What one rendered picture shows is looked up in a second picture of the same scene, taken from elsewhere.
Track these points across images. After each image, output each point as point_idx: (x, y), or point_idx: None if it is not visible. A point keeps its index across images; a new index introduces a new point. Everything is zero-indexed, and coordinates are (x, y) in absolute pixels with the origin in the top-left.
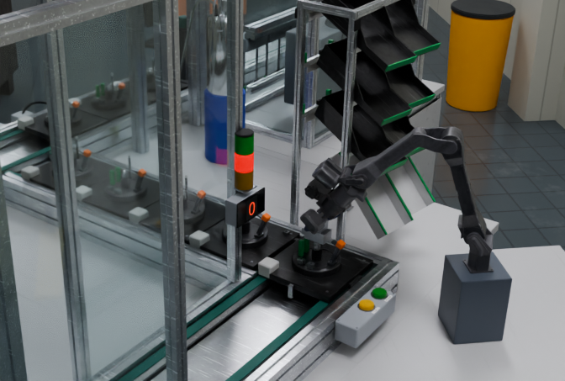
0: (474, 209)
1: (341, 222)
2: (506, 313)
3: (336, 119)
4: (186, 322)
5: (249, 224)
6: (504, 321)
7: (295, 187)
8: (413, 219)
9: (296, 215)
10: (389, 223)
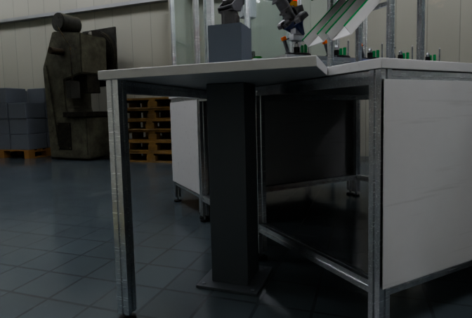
0: None
1: (327, 43)
2: (208, 53)
3: None
4: (194, 19)
5: (334, 51)
6: (208, 60)
7: (355, 32)
8: (317, 33)
9: (356, 53)
10: (320, 38)
